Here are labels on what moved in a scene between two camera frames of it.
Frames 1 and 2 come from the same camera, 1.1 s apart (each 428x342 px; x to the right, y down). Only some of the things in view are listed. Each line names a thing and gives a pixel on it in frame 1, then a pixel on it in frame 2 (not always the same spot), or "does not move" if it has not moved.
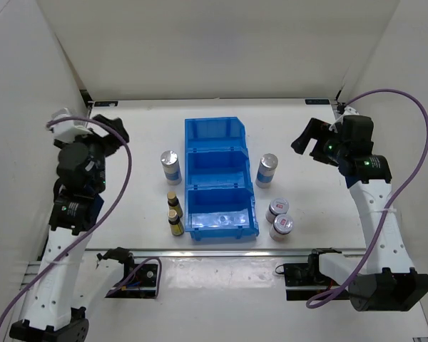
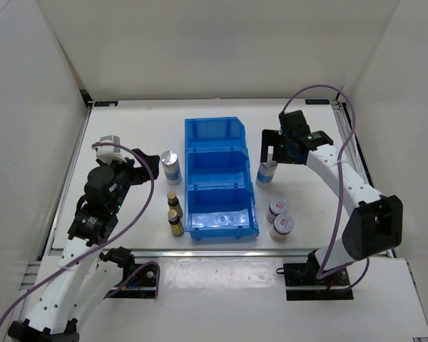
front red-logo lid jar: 282,225 does not move
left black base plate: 140,279 does not move
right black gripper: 318,130 to 272,138
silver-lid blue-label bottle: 171,167 does not move
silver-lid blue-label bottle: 268,164 does not move
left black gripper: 111,142 to 140,173
